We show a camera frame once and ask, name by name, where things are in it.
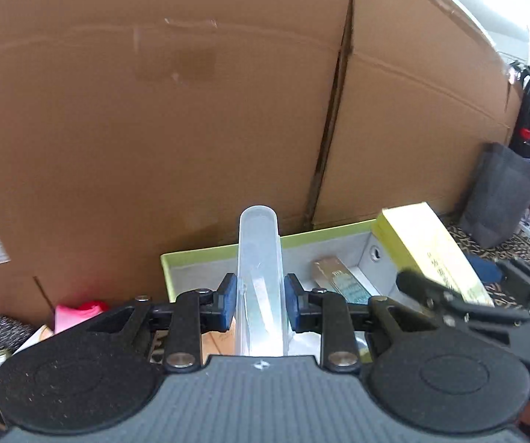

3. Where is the large plain cardboard box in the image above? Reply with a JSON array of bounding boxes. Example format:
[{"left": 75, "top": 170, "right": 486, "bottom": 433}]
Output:
[{"left": 311, "top": 0, "right": 524, "bottom": 232}]

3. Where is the pink cloth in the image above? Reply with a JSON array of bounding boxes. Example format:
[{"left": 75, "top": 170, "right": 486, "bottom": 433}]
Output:
[{"left": 54, "top": 301, "right": 110, "bottom": 334}]

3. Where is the black patterned mat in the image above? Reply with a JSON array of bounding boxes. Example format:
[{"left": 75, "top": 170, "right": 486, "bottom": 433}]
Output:
[{"left": 445, "top": 214, "right": 530, "bottom": 280}]

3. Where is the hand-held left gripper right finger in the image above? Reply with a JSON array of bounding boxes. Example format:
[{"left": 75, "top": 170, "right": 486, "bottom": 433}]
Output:
[{"left": 286, "top": 274, "right": 436, "bottom": 374}]

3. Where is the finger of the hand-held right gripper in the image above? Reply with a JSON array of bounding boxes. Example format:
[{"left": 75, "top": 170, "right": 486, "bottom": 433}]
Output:
[
  {"left": 396, "top": 271, "right": 530, "bottom": 332},
  {"left": 468, "top": 256, "right": 530, "bottom": 303}
]

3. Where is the grey fabric bag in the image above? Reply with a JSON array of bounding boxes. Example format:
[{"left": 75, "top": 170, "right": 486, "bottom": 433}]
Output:
[{"left": 460, "top": 142, "right": 530, "bottom": 249}]

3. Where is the large cardboard wall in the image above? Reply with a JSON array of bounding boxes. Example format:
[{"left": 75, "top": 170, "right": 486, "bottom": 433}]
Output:
[{"left": 0, "top": 0, "right": 355, "bottom": 333}]

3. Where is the yellow box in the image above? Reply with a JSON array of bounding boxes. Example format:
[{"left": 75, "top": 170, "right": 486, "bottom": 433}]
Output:
[{"left": 371, "top": 202, "right": 495, "bottom": 308}]

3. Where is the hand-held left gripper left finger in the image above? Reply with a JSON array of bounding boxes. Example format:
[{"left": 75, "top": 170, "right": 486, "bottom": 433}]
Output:
[{"left": 73, "top": 274, "right": 238, "bottom": 374}]

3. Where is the small patterned packet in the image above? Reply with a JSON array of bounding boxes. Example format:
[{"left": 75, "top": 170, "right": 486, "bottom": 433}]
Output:
[{"left": 311, "top": 258, "right": 374, "bottom": 306}]

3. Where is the clear plastic tube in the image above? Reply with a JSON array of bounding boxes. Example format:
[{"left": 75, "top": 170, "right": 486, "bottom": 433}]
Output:
[{"left": 235, "top": 205, "right": 287, "bottom": 357}]

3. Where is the steel wool scrubber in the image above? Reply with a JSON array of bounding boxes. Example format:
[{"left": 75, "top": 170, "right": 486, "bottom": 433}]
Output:
[{"left": 0, "top": 316, "right": 37, "bottom": 354}]

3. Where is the light green shoe box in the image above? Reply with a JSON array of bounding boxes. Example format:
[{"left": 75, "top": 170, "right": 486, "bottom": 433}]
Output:
[{"left": 161, "top": 220, "right": 416, "bottom": 356}]

